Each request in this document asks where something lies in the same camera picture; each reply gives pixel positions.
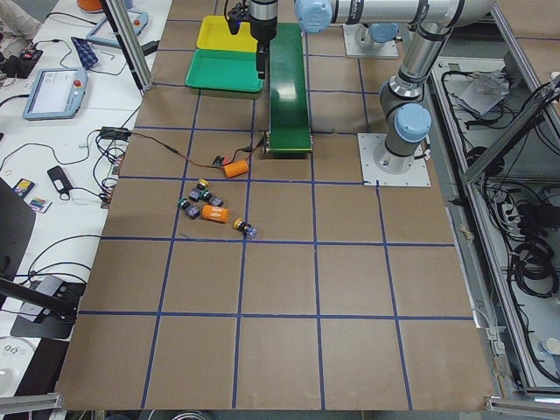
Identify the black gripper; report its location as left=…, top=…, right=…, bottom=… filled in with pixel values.
left=248, top=0, right=278, bottom=80

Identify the plain orange cylinder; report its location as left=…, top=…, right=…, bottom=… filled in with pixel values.
left=223, top=159, right=249, bottom=179

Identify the yellow push button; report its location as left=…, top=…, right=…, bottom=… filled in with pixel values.
left=233, top=218, right=258, bottom=239
left=196, top=178, right=213, bottom=201

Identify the orange can with white print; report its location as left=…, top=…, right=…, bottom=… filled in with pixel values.
left=201, top=205, right=230, bottom=223

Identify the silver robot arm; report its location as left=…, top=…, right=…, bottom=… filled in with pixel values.
left=294, top=1, right=494, bottom=173

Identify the yellow plastic tray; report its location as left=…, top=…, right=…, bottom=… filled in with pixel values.
left=196, top=15, right=257, bottom=53

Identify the green plastic tray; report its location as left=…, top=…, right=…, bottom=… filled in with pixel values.
left=185, top=49, right=263, bottom=93

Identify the green conveyor belt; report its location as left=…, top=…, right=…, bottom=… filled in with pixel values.
left=263, top=23, right=312, bottom=155

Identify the black power adapter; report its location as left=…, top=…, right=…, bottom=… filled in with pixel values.
left=141, top=40, right=159, bottom=57

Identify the small black circuit board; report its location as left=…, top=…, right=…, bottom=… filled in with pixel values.
left=212, top=155, right=229, bottom=167

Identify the far teach pendant tablet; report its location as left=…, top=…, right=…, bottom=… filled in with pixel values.
left=85, top=11, right=151, bottom=49

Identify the teach pendant tablet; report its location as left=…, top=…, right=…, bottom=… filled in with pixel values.
left=23, top=67, right=88, bottom=121
left=85, top=11, right=151, bottom=49

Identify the black controller box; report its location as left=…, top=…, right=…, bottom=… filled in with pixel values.
left=100, top=126, right=131, bottom=142

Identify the blue checkered cloth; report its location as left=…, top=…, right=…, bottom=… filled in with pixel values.
left=71, top=37, right=99, bottom=70

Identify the near teach pendant tablet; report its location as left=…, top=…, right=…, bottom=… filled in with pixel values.
left=23, top=67, right=88, bottom=121

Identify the black monitor stand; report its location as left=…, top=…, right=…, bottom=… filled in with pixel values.
left=0, top=177, right=85, bottom=340

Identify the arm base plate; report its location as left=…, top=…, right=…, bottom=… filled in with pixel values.
left=342, top=23, right=399, bottom=60
left=357, top=133, right=431, bottom=188

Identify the red black wire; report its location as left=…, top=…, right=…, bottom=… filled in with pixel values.
left=129, top=132, right=266, bottom=168

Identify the aluminium frame post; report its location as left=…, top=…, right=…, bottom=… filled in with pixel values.
left=101, top=0, right=153, bottom=92

